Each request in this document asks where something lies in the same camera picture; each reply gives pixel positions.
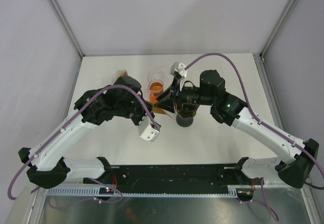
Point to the brown paper coffee filter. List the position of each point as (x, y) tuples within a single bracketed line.
[(156, 110)]

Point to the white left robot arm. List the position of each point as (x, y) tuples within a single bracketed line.
[(47, 165)]

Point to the aluminium frame rail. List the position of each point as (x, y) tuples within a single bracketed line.
[(66, 27), (284, 15)]

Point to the aluminium frame rail left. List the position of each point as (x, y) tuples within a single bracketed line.
[(66, 27)]

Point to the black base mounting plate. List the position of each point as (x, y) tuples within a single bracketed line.
[(204, 178)]

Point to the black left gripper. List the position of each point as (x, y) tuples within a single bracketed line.
[(144, 112)]

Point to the aluminium frame rail right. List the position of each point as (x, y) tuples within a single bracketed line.
[(284, 15)]

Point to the green glass coffee dripper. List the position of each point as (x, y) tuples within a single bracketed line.
[(187, 111)]

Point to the orange liquid glass beaker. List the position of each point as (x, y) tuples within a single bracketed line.
[(156, 88)]

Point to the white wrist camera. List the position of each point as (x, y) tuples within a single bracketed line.
[(178, 70), (146, 130)]

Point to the clear empty glass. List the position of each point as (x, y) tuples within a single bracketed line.
[(161, 73)]

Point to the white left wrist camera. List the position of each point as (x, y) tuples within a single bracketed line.
[(146, 130)]

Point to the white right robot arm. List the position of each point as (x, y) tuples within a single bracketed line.
[(294, 157)]

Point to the grey slotted cable duct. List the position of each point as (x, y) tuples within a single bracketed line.
[(100, 191)]

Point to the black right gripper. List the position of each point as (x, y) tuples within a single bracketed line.
[(167, 100)]

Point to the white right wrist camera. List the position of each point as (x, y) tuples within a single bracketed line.
[(178, 70)]

